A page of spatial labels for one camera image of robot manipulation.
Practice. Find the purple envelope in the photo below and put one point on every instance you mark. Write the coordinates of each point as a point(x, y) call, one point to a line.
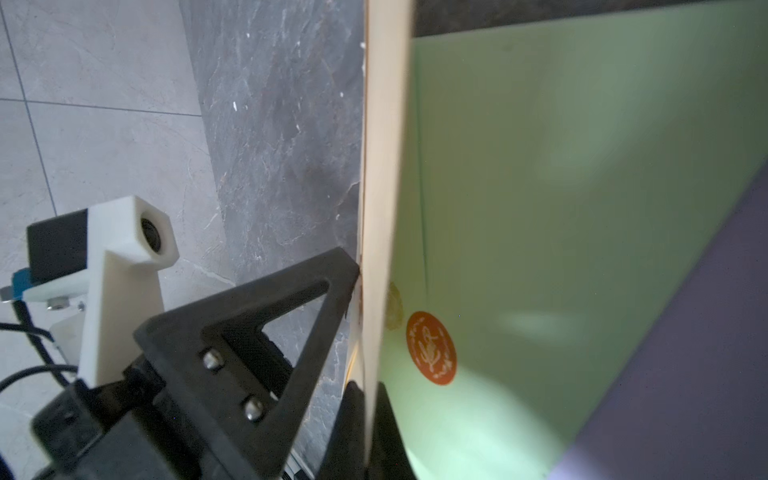
point(692, 402)

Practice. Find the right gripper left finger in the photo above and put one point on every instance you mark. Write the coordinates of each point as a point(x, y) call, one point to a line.
point(344, 456)

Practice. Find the beige tan envelope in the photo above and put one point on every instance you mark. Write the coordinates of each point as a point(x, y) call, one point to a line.
point(388, 27)

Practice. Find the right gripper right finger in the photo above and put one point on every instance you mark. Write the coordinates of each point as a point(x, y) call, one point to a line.
point(389, 460)

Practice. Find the light green envelope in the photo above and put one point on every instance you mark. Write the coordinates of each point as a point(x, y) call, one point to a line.
point(560, 181)

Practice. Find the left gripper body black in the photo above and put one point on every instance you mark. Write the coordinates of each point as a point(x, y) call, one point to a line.
point(108, 438)

